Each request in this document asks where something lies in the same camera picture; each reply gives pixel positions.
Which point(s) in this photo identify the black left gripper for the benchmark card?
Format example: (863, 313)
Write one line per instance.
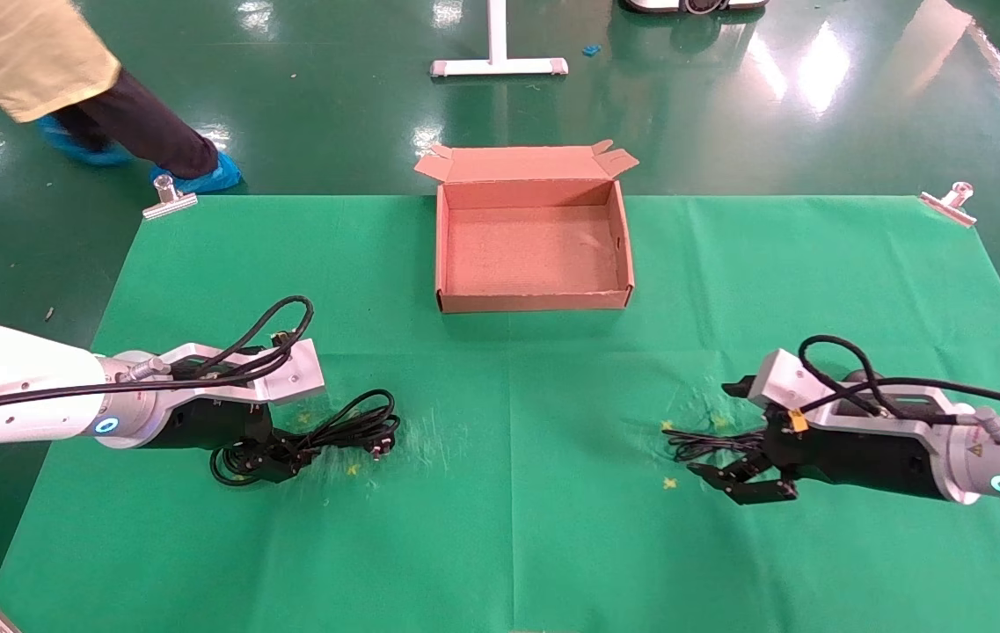
(209, 424)

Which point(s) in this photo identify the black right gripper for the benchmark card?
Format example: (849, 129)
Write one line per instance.
(869, 462)

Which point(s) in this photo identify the dark wheeled robot base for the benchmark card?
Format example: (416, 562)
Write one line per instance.
(693, 5)

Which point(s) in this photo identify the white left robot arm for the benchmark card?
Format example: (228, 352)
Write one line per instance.
(16, 387)

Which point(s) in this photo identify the brown cardboard box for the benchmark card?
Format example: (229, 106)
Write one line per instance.
(530, 255)

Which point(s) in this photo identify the green table cloth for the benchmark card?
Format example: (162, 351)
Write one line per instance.
(508, 527)

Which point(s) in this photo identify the blue shoe cover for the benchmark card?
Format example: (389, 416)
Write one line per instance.
(209, 180)
(69, 145)

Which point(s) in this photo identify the black trouser legs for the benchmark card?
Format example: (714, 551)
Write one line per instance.
(148, 123)

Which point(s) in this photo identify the white T-shaped table leg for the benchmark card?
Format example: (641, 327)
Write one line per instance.
(497, 35)

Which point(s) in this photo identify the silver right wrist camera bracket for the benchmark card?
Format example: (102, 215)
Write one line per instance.
(781, 378)

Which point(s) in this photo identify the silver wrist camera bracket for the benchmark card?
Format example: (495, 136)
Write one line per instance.
(297, 378)
(781, 378)

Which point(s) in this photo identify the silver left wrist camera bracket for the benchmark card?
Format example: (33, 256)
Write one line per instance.
(297, 378)

